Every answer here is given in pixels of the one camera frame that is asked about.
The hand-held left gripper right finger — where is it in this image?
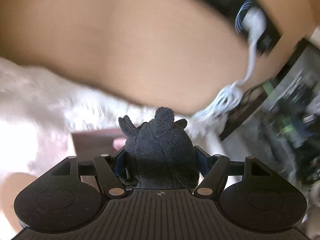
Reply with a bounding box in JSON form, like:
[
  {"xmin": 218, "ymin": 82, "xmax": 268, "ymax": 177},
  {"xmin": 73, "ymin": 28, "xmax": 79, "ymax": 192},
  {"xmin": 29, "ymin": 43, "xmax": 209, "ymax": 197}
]
[{"xmin": 194, "ymin": 145, "xmax": 272, "ymax": 199}]

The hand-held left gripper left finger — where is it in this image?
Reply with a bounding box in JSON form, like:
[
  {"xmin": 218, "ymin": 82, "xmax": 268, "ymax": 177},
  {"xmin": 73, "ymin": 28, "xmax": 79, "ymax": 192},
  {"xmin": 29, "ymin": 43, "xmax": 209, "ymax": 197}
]
[{"xmin": 51, "ymin": 148, "xmax": 128, "ymax": 198}]

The dark grey plush toy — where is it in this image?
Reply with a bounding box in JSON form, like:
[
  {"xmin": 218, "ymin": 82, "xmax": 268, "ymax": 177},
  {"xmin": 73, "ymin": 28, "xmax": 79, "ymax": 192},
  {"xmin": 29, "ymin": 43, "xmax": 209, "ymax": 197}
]
[{"xmin": 118, "ymin": 107, "xmax": 200, "ymax": 190}]

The white textured blanket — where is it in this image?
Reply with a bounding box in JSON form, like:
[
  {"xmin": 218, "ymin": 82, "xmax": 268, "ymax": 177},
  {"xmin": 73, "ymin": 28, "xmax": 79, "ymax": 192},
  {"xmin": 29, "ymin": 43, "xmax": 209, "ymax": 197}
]
[{"xmin": 0, "ymin": 57, "xmax": 225, "ymax": 230}]

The black framed glass cabinet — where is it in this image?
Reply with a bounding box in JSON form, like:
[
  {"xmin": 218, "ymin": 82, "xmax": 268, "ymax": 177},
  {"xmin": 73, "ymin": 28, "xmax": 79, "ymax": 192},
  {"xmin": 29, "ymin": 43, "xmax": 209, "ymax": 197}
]
[{"xmin": 220, "ymin": 37, "xmax": 320, "ymax": 188}]

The black box with blue stripes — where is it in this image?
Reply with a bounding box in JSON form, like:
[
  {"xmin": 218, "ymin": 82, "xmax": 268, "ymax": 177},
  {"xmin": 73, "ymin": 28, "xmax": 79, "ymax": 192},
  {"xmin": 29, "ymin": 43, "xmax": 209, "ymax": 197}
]
[{"xmin": 175, "ymin": 0, "xmax": 283, "ymax": 55}]

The white cable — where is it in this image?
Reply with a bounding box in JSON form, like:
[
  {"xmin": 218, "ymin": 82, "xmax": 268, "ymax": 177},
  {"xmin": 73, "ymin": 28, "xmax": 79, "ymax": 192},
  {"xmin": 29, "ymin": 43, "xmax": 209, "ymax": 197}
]
[{"xmin": 192, "ymin": 6, "xmax": 268, "ymax": 130}]

